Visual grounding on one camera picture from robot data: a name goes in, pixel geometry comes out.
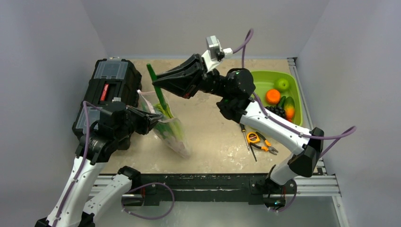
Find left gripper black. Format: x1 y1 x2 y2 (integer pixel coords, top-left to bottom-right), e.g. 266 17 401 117
115 104 163 140

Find toy leek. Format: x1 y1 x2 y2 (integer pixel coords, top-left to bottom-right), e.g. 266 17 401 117
146 63 174 119

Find clear zip top bag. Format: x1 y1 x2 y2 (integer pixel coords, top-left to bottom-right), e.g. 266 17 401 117
137 90 192 158

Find green toy bok choy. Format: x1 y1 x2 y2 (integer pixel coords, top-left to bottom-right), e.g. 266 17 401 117
153 105 184 140

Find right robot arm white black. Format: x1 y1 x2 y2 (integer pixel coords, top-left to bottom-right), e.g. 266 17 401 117
152 53 324 192

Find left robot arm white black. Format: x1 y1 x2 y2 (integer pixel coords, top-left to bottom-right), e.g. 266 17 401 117
35 101 163 227

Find black plastic toolbox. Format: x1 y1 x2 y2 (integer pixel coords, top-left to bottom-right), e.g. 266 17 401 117
72 59 142 150

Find black yellow screwdriver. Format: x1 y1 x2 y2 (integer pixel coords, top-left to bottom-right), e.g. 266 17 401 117
239 123 251 151

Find green plastic basket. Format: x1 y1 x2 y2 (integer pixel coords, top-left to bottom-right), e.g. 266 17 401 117
251 70 303 126

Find orange toy fruit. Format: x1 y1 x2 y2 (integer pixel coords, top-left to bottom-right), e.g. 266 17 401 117
265 89 281 105

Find yellow tape measure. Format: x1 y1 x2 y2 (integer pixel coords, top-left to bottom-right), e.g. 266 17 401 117
246 132 260 144

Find green toy apple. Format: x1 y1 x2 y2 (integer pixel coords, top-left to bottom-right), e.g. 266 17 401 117
274 78 291 93

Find dark toy grapes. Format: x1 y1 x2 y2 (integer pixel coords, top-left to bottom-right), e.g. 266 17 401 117
265 106 287 119

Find toy cucumber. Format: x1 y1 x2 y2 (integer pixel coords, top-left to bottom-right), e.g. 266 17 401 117
277 96 287 109

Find toy mango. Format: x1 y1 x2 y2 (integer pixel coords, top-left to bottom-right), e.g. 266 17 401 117
283 96 296 120

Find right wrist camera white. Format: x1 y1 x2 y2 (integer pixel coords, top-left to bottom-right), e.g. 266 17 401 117
201 35 233 73

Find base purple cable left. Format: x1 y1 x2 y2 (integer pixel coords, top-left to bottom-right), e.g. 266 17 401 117
121 182 175 221

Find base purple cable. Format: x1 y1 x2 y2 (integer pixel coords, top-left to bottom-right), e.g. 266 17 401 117
121 182 175 221
268 182 298 214

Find orange handled pliers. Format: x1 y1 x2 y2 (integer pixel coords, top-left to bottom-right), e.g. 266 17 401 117
250 131 278 162

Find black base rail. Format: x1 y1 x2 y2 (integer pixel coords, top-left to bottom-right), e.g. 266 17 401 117
122 173 297 208

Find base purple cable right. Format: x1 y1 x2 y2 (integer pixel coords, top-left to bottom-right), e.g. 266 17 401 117
268 182 298 214

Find aluminium frame rail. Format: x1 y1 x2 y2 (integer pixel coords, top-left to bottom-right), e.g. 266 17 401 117
89 174 340 198

